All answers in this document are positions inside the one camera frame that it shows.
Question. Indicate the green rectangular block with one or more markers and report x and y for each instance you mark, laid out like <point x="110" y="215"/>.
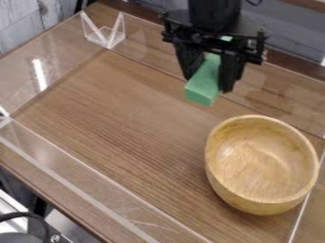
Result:
<point x="202" y="89"/>

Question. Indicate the brown wooden bowl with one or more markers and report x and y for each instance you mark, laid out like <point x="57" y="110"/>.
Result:
<point x="261" y="164"/>

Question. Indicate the black metal bracket with bolt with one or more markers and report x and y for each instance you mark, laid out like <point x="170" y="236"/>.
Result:
<point x="54" y="236"/>

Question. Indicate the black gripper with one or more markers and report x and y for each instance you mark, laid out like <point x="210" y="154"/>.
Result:
<point x="214" y="26"/>

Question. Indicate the clear acrylic barrier walls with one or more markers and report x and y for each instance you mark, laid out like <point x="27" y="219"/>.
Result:
<point x="102" y="137"/>

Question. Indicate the clear acrylic corner bracket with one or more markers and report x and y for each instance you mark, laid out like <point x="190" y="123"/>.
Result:
<point x="106" y="37"/>

